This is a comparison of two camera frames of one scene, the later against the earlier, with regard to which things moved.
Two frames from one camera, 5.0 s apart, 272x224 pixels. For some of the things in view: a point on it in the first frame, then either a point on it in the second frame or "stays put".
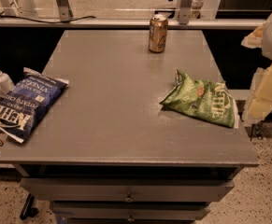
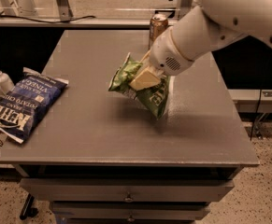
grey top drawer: [127, 189] stays put
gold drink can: [158, 34] stays put
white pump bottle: [3, 79] stays put
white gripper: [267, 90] → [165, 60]
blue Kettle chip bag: [25, 105] stays put
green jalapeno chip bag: [207, 99] → [154, 97]
